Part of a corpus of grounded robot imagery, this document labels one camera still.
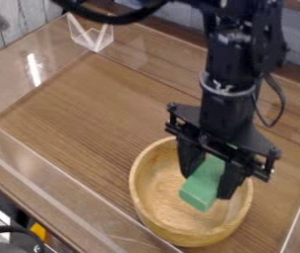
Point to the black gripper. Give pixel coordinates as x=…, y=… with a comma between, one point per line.
x=217, y=128

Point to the green rectangular block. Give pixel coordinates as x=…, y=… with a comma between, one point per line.
x=199, y=189

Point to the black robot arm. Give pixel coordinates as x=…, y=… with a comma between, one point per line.
x=247, y=48

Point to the brown wooden bowl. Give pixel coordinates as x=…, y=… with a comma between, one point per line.
x=168, y=216

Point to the clear acrylic front panel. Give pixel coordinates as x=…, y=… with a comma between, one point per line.
x=74, y=213

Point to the yellow and black device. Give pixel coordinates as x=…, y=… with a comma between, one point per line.
x=41, y=241

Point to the clear acrylic corner bracket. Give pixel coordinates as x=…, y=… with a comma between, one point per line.
x=93, y=39

